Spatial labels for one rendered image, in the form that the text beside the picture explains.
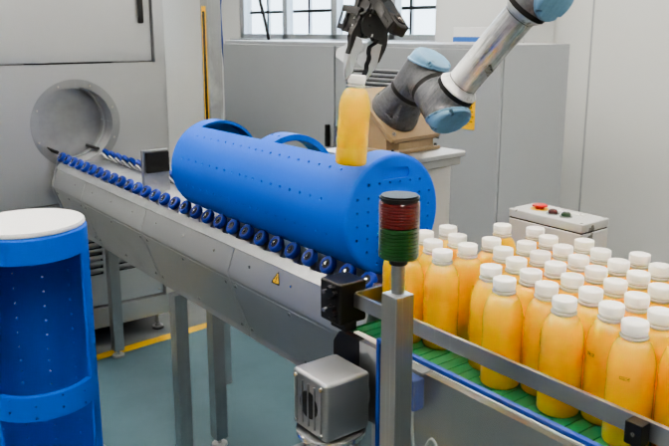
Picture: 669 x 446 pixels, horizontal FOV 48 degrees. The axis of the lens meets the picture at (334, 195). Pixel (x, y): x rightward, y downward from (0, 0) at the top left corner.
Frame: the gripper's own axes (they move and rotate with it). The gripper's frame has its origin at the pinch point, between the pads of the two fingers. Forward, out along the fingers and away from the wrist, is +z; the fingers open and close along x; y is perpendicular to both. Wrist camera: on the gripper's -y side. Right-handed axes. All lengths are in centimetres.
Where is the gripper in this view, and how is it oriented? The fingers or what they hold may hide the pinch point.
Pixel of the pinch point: (356, 76)
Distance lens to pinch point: 161.9
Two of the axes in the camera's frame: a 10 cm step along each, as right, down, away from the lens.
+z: -2.8, 9.4, 1.7
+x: -7.6, -1.1, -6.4
